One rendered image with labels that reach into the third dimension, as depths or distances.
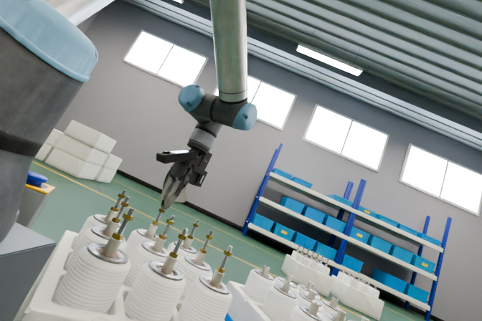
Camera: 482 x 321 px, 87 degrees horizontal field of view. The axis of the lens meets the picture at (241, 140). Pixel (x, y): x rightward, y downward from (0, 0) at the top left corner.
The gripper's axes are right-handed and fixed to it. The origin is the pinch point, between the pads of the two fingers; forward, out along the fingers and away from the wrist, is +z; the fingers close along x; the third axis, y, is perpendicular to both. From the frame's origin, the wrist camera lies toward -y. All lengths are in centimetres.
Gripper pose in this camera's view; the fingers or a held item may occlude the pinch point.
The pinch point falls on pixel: (163, 203)
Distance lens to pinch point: 80.0
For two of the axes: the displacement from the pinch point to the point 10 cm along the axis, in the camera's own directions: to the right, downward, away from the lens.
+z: -4.1, 8.8, -2.4
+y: 5.6, 4.5, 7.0
